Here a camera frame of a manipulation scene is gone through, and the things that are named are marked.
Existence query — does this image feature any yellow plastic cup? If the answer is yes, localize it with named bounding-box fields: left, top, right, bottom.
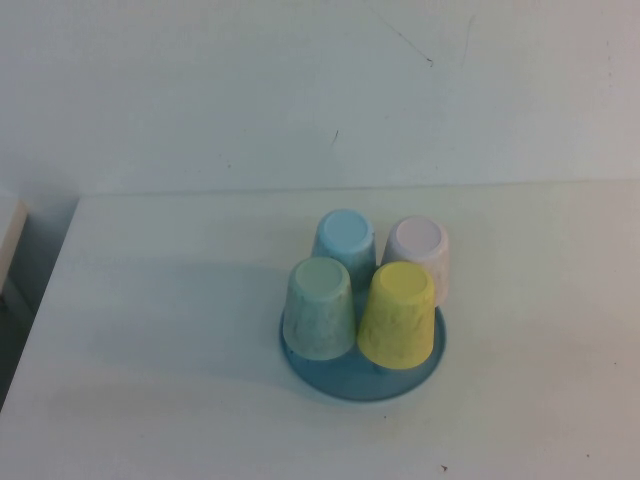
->
left=355, top=261, right=436, bottom=371

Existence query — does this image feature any blue plastic cup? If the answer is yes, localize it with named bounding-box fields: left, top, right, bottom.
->
left=310, top=208, right=378, bottom=294

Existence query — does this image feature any green plastic cup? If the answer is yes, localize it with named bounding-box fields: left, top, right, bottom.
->
left=282, top=257, right=357, bottom=361

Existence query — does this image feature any blue round cup stand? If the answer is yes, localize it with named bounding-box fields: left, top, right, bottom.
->
left=278, top=299, right=448, bottom=402

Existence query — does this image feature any pink plastic cup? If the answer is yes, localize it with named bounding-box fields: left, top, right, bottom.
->
left=380, top=215, right=450, bottom=307

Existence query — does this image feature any white panel with beige edge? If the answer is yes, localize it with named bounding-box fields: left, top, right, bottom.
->
left=0, top=194, right=29, bottom=296

